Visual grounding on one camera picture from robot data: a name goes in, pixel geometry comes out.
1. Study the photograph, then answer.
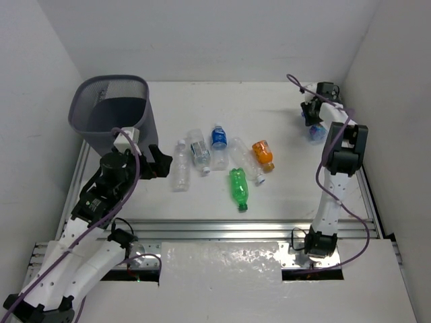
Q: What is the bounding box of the aluminium rail frame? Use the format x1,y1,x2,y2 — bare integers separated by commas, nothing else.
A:
25,83,403,280

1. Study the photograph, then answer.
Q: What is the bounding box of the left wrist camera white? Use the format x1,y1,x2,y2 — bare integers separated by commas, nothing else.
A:
113,127,139,153

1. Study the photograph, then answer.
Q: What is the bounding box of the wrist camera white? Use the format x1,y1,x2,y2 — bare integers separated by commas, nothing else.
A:
304,83,317,104
113,127,139,153

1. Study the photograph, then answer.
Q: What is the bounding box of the clear bottle blue label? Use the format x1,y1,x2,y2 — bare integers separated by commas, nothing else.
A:
211,122,229,171

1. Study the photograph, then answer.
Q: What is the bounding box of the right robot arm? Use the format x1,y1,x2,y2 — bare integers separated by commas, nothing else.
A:
301,81,368,258

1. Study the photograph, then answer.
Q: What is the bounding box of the purple cable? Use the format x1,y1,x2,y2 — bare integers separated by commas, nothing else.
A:
1,127,162,323
286,73,371,270

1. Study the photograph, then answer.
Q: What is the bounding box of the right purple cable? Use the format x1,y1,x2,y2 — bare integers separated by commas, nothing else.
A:
286,73,371,270

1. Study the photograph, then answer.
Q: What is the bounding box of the clear bottle white cap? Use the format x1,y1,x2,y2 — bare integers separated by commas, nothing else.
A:
172,139,191,192

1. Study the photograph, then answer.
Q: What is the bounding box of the green plastic bottle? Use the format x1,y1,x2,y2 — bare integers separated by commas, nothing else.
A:
229,168,248,212

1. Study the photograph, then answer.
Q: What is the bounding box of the orange plastic bottle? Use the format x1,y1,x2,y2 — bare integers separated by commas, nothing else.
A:
252,140,275,172

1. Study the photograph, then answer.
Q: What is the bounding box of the clear bottle grey label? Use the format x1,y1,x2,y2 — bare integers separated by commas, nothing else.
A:
187,129,211,176

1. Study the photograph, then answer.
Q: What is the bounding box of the grey mesh waste bin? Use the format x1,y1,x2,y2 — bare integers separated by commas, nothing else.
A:
68,75,158,161

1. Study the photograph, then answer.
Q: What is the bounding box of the clear bottle purple label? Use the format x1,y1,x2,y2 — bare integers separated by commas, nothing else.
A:
306,124,327,145

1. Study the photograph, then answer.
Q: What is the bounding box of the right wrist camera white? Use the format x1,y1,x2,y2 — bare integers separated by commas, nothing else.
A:
304,83,317,104

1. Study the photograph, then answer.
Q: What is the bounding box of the clear bottle lying diagonal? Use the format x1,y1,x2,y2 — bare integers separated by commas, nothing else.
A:
228,137,265,186

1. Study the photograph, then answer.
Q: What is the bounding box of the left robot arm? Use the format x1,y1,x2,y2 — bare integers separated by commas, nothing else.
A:
3,144,172,322

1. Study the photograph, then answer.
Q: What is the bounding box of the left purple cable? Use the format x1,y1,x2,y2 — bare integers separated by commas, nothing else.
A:
1,127,162,323

